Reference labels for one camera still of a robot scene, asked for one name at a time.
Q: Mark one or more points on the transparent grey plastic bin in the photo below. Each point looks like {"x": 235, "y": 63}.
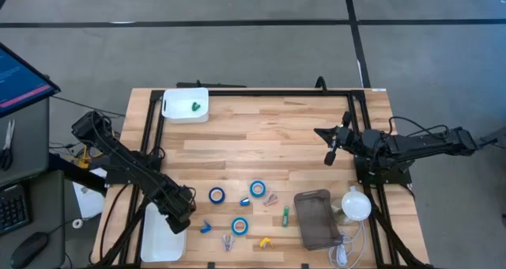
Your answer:
{"x": 316, "y": 219}

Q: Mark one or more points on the white paper sheet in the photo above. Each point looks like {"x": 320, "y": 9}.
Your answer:
{"x": 89, "y": 201}

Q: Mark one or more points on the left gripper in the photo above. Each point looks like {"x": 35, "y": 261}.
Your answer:
{"x": 178, "y": 207}

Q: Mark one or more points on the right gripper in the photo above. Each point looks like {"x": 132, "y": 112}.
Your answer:
{"x": 350, "y": 140}

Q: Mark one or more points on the yellow stapler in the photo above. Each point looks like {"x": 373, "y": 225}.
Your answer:
{"x": 265, "y": 243}

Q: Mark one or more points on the long green stapler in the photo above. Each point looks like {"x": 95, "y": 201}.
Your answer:
{"x": 285, "y": 217}

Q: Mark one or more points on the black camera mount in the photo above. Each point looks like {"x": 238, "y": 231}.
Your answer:
{"x": 321, "y": 84}

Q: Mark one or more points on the large white plastic bin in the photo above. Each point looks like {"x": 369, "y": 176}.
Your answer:
{"x": 162, "y": 245}

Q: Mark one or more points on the monitor with blue screen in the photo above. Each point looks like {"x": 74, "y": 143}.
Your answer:
{"x": 20, "y": 83}

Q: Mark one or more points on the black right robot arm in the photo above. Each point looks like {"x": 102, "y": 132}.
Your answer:
{"x": 427, "y": 144}

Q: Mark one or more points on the black keyboard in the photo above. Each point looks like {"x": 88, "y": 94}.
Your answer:
{"x": 13, "y": 209}

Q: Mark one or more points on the scissors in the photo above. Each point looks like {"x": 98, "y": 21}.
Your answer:
{"x": 6, "y": 154}

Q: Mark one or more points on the small white plastic bin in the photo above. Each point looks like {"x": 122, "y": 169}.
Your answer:
{"x": 178, "y": 107}

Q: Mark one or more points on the small green stapler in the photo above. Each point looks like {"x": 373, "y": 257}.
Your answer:
{"x": 195, "y": 107}

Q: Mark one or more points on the white round dome lamp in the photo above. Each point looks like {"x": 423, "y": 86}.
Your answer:
{"x": 356, "y": 206}

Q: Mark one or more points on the blue staple remover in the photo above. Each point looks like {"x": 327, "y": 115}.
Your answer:
{"x": 205, "y": 227}

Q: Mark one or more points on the dark blue tape roll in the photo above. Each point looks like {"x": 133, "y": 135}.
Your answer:
{"x": 211, "y": 199}

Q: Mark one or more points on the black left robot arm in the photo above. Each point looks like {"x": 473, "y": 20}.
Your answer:
{"x": 126, "y": 162}

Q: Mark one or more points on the light blue tape roll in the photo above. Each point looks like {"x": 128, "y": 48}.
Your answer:
{"x": 234, "y": 230}
{"x": 251, "y": 193}

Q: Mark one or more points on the blue mini stapler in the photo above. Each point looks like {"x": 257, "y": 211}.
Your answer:
{"x": 245, "y": 201}

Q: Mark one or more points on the small white tape roll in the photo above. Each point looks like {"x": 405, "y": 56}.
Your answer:
{"x": 74, "y": 223}

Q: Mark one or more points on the purple staple remover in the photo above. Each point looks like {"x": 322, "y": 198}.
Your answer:
{"x": 227, "y": 243}

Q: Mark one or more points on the black stand foot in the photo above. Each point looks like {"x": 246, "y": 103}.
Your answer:
{"x": 492, "y": 140}

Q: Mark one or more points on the grey desk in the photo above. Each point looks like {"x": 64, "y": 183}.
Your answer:
{"x": 35, "y": 142}

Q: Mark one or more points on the black computer mouse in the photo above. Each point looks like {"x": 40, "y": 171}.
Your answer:
{"x": 29, "y": 249}

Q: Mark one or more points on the yellow clamp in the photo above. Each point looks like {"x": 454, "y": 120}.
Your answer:
{"x": 84, "y": 161}

